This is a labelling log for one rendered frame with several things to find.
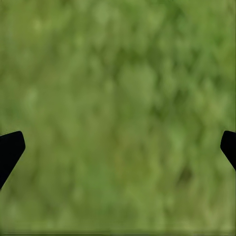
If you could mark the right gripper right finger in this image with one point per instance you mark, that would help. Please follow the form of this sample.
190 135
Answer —
228 146

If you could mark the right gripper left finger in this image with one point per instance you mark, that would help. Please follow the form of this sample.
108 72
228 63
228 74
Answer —
12 146

